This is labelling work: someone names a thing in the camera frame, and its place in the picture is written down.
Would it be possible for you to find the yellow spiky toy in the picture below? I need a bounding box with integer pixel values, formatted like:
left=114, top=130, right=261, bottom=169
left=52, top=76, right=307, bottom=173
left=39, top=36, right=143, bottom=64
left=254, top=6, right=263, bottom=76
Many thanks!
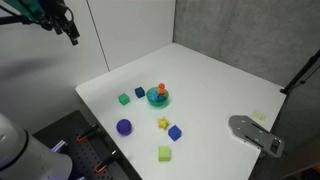
left=158, top=117, right=170, bottom=130

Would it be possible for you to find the purple ball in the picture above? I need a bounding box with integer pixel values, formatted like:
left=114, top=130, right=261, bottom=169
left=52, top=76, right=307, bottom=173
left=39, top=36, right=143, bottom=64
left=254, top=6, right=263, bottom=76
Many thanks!
left=116, top=119, right=132, bottom=136

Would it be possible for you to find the dark blue cube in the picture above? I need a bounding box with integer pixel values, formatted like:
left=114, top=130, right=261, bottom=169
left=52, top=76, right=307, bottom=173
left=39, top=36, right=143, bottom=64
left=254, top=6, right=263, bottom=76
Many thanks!
left=135, top=87, right=145, bottom=98

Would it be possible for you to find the orange toy figure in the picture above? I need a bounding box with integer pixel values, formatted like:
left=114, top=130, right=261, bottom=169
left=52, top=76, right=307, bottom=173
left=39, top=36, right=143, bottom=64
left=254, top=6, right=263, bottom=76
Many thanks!
left=158, top=83, right=166, bottom=95

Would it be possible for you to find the lower red black clamp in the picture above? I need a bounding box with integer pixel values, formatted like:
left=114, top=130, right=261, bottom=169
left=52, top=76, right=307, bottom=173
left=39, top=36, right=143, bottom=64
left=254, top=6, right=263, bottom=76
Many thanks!
left=95, top=150, right=118, bottom=173

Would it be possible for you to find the black camera stand pole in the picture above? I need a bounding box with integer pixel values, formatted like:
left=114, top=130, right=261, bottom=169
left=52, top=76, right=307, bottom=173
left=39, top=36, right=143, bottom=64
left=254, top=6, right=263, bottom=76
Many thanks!
left=280, top=49, right=320, bottom=95

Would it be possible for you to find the red black clamp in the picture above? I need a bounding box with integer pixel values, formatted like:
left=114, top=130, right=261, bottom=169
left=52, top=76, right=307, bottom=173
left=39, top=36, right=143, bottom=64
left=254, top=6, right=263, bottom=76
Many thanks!
left=95, top=150, right=118, bottom=173
left=76, top=124, right=99, bottom=142

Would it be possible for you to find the lime green cube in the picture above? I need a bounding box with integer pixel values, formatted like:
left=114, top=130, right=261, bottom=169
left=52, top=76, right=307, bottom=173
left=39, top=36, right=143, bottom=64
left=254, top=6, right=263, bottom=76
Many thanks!
left=158, top=146, right=171, bottom=162

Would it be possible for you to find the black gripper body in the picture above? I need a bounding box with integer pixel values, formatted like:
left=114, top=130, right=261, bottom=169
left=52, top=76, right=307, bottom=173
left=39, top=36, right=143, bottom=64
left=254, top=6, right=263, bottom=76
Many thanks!
left=39, top=0, right=78, bottom=35

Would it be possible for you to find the grey metal mounting plate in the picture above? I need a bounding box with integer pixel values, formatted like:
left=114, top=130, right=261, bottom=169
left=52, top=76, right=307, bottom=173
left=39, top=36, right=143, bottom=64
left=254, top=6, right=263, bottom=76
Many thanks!
left=228, top=115, right=285, bottom=158

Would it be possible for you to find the black perforated breadboard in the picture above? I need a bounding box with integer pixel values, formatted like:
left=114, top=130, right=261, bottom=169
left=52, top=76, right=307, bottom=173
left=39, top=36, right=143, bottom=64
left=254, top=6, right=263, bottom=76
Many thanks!
left=33, top=110, right=142, bottom=180

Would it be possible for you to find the light blue toy in bowl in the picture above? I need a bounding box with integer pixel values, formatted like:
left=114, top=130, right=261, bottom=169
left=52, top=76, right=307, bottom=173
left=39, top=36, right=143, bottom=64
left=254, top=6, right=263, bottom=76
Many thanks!
left=148, top=90, right=159, bottom=101

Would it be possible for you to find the upper red black clamp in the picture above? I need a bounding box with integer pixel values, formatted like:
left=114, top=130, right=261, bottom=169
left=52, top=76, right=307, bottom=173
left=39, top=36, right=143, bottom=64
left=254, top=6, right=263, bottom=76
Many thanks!
left=76, top=124, right=99, bottom=142

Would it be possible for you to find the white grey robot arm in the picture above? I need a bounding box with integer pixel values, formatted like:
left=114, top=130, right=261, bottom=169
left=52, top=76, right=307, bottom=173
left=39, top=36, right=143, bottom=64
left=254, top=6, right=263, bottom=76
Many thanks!
left=0, top=0, right=80, bottom=180

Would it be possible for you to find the green bowl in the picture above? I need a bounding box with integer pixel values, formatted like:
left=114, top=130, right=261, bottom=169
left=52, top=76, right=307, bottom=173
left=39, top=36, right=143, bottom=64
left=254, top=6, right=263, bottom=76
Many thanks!
left=147, top=87, right=169, bottom=107

